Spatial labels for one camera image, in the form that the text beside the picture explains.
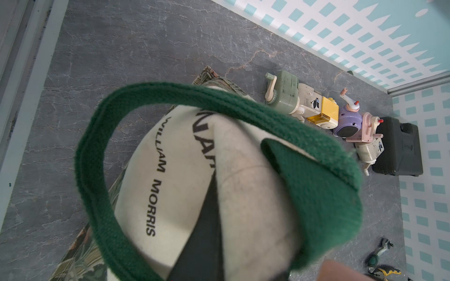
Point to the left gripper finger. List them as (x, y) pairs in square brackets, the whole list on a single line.
[(202, 256)]

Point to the purple pencil sharpener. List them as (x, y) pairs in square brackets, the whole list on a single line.
[(350, 120)]

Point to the cream canvas tote bag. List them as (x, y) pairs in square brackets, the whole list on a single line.
[(201, 183)]

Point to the black plastic tool case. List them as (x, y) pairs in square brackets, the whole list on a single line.
[(402, 151)]

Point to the beige pencil sharpener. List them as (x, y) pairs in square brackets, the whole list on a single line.
[(308, 103)]

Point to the yellow pencil sharpener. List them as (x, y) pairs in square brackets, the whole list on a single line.
[(329, 114)]

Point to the pink pencil sharpener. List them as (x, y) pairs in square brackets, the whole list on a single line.
[(367, 133)]

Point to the green pencil sharpener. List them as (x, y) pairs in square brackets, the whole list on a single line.
[(282, 92)]

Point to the cream crank pencil sharpener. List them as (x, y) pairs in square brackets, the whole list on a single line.
[(369, 152)]

